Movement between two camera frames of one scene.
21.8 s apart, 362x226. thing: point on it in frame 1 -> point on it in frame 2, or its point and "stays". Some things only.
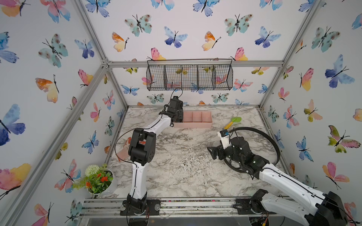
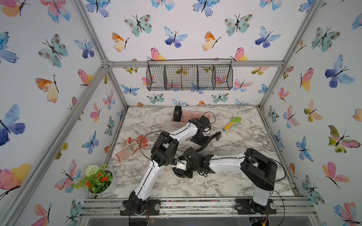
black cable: [259, 130] -> [181, 172]
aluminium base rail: [96, 207] stays
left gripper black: [179, 114] -> [202, 143]
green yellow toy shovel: [234, 119] stays
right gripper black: [214, 153] -> [183, 173]
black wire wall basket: [190, 75] stays
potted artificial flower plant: [98, 181] stays
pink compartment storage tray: [195, 119] stays
